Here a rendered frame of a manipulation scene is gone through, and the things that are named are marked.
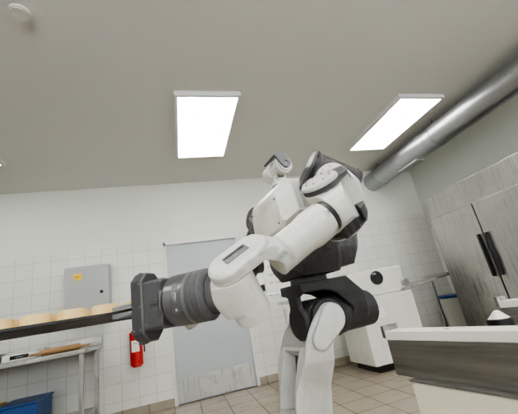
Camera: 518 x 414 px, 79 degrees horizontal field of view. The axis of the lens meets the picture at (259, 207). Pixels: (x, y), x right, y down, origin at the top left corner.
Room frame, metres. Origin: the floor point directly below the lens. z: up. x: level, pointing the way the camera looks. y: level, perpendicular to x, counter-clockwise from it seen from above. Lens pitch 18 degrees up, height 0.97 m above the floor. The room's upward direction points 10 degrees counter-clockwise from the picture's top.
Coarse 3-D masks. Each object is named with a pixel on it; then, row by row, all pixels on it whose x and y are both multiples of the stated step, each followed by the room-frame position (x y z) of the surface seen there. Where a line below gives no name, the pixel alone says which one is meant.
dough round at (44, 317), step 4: (24, 316) 0.56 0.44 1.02; (28, 316) 0.56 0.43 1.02; (32, 316) 0.56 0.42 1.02; (36, 316) 0.56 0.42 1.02; (40, 316) 0.57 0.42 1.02; (44, 316) 0.57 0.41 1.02; (48, 316) 0.58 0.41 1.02; (52, 316) 0.59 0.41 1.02; (20, 320) 0.56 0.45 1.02; (24, 320) 0.56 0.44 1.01; (28, 320) 0.56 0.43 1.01; (32, 320) 0.56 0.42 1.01; (36, 320) 0.56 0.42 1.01; (40, 320) 0.57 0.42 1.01; (44, 320) 0.57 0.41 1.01; (48, 320) 0.58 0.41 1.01; (52, 320) 0.59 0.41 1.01; (20, 324) 0.56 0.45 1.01; (24, 324) 0.56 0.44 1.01; (28, 324) 0.56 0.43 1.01
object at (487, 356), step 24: (384, 336) 0.52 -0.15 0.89; (408, 336) 0.48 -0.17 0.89; (432, 336) 0.44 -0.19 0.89; (456, 336) 0.41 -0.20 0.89; (480, 336) 0.39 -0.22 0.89; (504, 336) 0.36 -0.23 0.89; (408, 360) 0.49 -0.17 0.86; (432, 360) 0.45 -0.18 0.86; (456, 360) 0.42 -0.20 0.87; (480, 360) 0.40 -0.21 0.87; (504, 360) 0.37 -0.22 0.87; (480, 384) 0.41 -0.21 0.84; (504, 384) 0.38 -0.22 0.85
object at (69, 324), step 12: (264, 288) 0.74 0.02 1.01; (120, 312) 0.60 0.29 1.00; (36, 324) 0.54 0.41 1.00; (48, 324) 0.55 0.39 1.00; (60, 324) 0.61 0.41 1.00; (72, 324) 0.69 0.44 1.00; (84, 324) 0.79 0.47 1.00; (96, 324) 0.93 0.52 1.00; (0, 336) 0.63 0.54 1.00; (12, 336) 0.72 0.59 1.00; (24, 336) 0.82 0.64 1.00
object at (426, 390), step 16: (496, 320) 0.47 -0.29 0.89; (512, 320) 0.46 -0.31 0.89; (416, 384) 0.48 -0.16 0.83; (432, 384) 0.45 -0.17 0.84; (448, 384) 0.44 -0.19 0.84; (432, 400) 0.46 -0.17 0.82; (448, 400) 0.44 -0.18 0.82; (464, 400) 0.42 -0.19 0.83; (480, 400) 0.40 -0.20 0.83; (496, 400) 0.38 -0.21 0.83; (512, 400) 0.37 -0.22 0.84
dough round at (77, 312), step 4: (76, 308) 0.59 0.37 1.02; (80, 308) 0.60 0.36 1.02; (84, 308) 0.60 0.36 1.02; (60, 312) 0.58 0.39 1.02; (64, 312) 0.58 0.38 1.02; (68, 312) 0.58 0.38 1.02; (72, 312) 0.58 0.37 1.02; (76, 312) 0.59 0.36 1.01; (80, 312) 0.59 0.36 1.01; (84, 312) 0.60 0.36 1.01; (60, 316) 0.58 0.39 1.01; (64, 316) 0.58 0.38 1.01; (68, 316) 0.58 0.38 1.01; (72, 316) 0.58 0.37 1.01; (76, 316) 0.59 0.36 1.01; (80, 316) 0.59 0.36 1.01
